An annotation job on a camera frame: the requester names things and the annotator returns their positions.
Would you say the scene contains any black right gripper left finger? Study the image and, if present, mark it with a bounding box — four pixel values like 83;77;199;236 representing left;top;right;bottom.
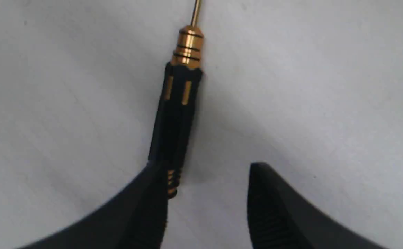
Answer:
25;162;168;249

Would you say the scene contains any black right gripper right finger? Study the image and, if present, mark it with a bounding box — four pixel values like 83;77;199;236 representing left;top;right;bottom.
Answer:
247;162;381;249

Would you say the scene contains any black gold precision screwdriver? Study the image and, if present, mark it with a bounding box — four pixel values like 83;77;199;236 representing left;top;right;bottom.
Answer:
148;0;204;199

